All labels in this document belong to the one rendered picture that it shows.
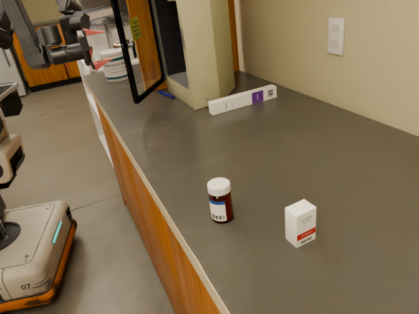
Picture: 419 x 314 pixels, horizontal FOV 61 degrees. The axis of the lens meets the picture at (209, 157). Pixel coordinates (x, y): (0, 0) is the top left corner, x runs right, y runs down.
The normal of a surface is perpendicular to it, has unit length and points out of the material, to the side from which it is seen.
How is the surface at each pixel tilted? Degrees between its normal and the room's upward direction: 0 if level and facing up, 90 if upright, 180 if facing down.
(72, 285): 0
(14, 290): 90
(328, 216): 2
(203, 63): 90
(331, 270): 0
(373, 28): 90
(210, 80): 90
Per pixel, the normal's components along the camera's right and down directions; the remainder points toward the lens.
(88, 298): -0.12, -0.88
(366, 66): -0.90, 0.30
